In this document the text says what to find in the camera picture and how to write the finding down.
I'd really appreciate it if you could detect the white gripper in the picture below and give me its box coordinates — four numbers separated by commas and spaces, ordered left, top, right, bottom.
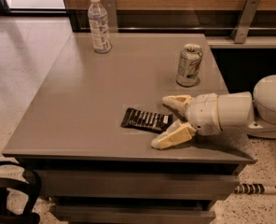
151, 93, 221, 149

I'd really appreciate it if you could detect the black rxbar chocolate wrapper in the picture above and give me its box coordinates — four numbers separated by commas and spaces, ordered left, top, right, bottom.
121, 108, 173, 133

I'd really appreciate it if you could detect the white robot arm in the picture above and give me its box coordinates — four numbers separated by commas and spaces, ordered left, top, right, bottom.
151, 75, 276, 149

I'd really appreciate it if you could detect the clear plastic water bottle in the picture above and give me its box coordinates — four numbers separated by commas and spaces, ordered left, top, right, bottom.
88, 0, 112, 53

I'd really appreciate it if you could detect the white green soda can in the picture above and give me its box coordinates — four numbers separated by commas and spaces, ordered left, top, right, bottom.
176, 44, 203, 87

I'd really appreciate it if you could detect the striped black white cylinder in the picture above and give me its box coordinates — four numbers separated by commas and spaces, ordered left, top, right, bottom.
234, 183, 276, 195

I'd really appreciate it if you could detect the upper grey drawer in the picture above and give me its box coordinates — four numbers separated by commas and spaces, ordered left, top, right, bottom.
37, 170, 239, 201

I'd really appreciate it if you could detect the grey drawer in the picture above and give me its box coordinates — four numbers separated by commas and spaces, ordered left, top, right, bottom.
50, 205, 215, 224
37, 170, 239, 201

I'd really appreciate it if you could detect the lower grey drawer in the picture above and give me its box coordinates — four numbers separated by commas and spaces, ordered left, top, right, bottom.
50, 205, 215, 224

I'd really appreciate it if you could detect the right metal bracket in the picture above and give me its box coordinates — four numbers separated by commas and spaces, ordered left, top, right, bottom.
230, 0, 261, 44

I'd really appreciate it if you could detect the metal bracket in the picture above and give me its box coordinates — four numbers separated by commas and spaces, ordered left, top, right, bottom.
230, 0, 261, 44
103, 0, 118, 33

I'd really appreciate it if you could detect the left metal bracket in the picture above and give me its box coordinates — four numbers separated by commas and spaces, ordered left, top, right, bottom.
103, 0, 118, 33

